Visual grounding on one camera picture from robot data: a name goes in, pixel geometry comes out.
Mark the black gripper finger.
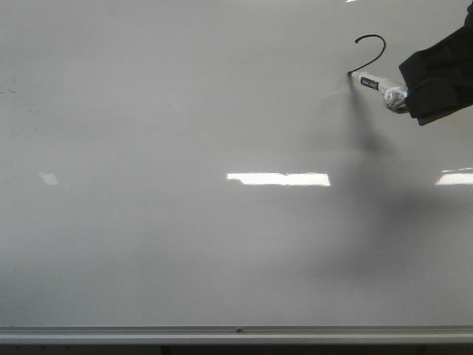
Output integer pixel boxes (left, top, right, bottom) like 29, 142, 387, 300
399, 7, 472, 94
406, 63, 472, 126

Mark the white black whiteboard marker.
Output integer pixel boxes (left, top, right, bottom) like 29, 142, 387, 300
347, 70, 409, 114

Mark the white whiteboard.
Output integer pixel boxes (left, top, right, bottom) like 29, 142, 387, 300
1, 1, 472, 327

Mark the aluminium whiteboard tray rail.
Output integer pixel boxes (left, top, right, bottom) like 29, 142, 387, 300
1, 325, 472, 345

